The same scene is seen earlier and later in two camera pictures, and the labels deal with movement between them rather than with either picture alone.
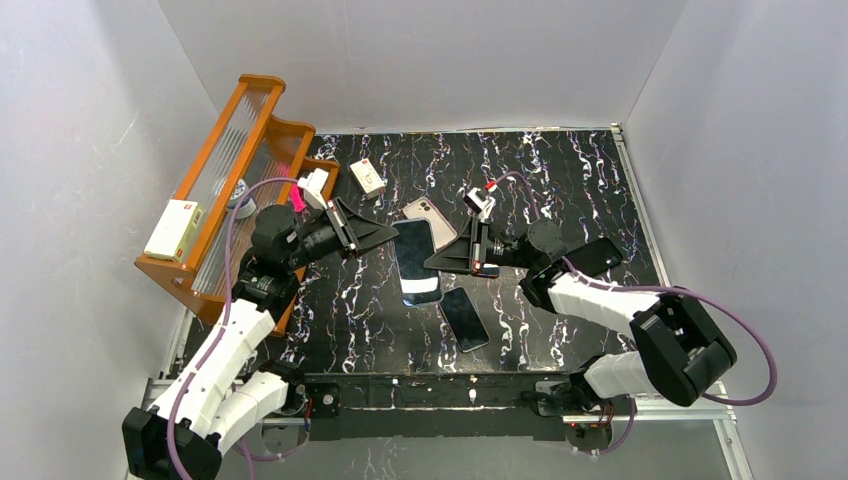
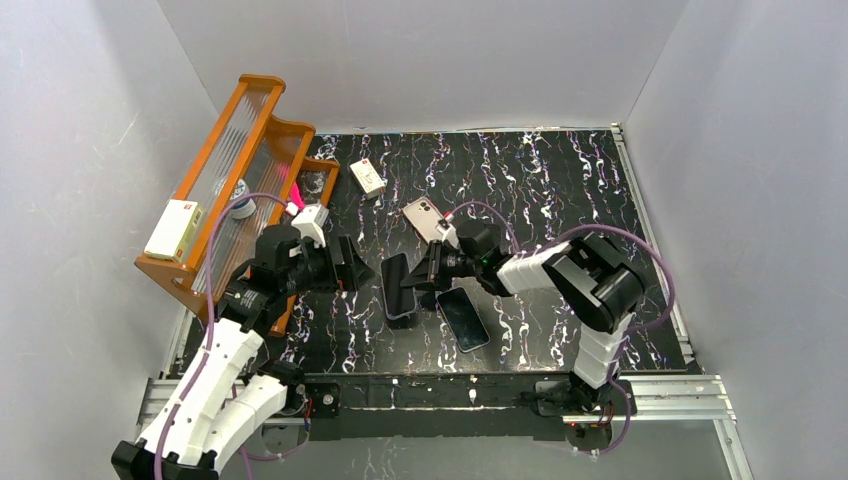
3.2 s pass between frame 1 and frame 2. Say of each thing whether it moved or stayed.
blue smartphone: moved
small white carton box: stayed
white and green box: stayed
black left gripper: moved
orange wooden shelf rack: stayed
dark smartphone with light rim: stayed
